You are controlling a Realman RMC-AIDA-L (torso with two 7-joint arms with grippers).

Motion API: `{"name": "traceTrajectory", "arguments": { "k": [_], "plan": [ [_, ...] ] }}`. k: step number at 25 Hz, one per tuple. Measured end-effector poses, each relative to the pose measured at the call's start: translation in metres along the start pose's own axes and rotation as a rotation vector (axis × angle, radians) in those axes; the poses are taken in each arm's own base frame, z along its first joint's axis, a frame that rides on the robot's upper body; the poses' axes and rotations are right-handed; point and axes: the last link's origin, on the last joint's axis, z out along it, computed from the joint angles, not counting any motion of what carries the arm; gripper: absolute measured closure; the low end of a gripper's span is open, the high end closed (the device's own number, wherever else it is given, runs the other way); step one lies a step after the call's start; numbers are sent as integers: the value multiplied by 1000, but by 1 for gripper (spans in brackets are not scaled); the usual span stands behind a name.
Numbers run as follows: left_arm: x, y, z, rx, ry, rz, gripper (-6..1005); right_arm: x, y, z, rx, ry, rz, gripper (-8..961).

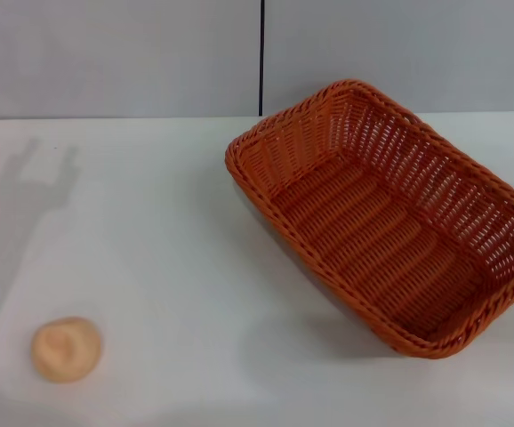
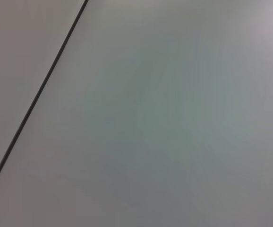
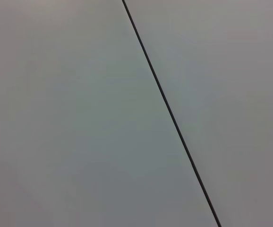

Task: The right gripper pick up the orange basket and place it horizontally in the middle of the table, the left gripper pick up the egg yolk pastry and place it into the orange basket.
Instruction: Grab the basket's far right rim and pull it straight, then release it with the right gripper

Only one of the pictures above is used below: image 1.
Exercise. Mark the orange woven plastic basket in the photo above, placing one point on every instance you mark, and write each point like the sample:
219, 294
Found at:
372, 240

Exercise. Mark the black vertical wall strip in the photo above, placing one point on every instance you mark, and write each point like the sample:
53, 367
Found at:
262, 58

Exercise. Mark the round beige steamed bun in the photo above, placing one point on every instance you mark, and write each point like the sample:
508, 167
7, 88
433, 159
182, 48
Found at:
66, 351

